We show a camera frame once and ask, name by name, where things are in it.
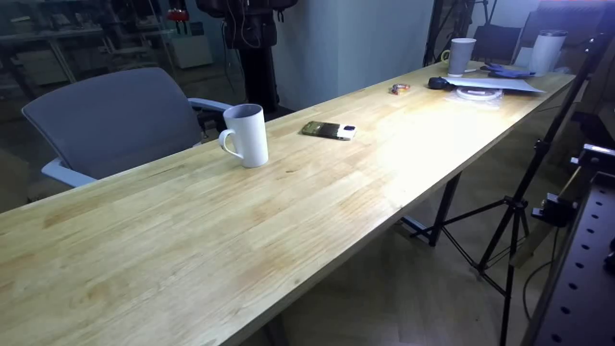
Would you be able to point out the grey office chair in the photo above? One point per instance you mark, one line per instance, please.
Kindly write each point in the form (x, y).
(114, 121)

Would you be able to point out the white round plate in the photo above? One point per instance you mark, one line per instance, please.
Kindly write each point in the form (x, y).
(480, 94)

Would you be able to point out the grey mug far end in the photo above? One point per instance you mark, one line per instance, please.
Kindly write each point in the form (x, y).
(458, 56)

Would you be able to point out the black camera tripod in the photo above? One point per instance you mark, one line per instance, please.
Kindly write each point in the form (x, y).
(514, 217)

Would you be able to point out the white ceramic mug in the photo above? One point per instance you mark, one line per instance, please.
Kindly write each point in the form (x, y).
(245, 135)

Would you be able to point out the white paper towel roll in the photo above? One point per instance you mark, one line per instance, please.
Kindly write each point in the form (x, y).
(547, 52)

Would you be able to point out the black table leg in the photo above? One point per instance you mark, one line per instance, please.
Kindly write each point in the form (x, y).
(443, 210)

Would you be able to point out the black computer mouse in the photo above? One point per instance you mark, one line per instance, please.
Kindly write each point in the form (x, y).
(437, 83)

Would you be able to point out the smartphone on table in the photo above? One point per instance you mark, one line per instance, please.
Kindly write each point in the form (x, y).
(337, 131)

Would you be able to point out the blue cloth item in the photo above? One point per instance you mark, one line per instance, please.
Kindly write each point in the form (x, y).
(503, 71)

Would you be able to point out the black perforated breadboard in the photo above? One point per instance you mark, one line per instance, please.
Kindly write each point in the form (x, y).
(578, 306)

